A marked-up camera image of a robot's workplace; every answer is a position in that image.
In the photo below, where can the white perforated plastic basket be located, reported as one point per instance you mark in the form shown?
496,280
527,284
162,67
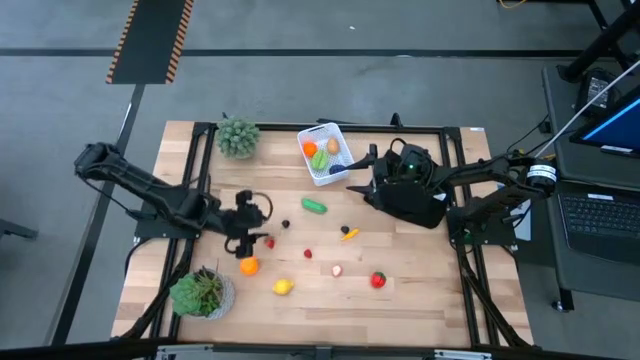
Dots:
310,132

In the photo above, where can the black metal crossbar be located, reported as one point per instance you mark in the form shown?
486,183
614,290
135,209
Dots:
75,350

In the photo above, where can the black yellow striped floor mat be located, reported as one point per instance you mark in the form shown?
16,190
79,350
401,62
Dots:
150,40

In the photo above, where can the large toy orange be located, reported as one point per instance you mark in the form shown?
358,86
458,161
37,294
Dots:
249,266

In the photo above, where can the black power adapter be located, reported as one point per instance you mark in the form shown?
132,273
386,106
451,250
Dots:
595,90

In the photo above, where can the red toy tomato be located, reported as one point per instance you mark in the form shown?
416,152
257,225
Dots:
378,280

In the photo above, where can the light green toy vegetable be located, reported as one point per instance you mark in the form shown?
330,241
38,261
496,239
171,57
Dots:
320,160

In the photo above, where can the pale green potted plant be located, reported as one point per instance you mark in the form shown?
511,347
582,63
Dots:
237,136

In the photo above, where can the black cloth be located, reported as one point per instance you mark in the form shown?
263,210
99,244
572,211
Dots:
420,215

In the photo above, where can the yellow toy lemon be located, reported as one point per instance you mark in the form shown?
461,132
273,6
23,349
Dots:
283,287

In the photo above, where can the small toy strawberry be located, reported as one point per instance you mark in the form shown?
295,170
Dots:
270,244

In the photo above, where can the white thin rod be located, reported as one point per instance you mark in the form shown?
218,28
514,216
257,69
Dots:
585,109

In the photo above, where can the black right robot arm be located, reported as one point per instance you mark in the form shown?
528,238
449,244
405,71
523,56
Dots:
480,172

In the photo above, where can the tan toy potato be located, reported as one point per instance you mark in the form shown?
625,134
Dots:
333,146

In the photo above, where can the small toy orange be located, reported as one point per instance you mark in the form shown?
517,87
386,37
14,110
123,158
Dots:
310,149

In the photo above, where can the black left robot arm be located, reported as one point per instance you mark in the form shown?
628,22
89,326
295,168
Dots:
130,177

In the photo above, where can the red toy raspberry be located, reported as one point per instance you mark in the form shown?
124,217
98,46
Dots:
308,253

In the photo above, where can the black side desk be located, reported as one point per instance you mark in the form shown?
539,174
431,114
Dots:
590,280

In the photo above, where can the black stand leg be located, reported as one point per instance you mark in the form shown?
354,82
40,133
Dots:
600,45

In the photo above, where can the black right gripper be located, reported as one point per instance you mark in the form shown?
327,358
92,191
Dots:
407,175

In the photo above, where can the black laptop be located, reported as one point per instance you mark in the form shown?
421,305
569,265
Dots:
605,220

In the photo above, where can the black aluminium table frame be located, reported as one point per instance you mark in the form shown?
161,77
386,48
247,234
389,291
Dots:
380,129

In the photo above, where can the green succulent in white pot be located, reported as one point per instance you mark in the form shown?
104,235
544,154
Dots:
200,295

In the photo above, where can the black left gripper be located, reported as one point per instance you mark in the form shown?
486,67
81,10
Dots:
247,220

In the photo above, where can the monitor with blue screen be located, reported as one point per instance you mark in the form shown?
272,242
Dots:
615,125

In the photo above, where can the dark furniture foot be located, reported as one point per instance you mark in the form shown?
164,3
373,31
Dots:
15,230

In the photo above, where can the pink toy fruit half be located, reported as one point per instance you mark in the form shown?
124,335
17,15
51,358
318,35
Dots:
337,270

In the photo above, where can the green toy cucumber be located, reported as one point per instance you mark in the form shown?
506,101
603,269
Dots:
313,206

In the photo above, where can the dark blue toy fruit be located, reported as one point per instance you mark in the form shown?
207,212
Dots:
337,169

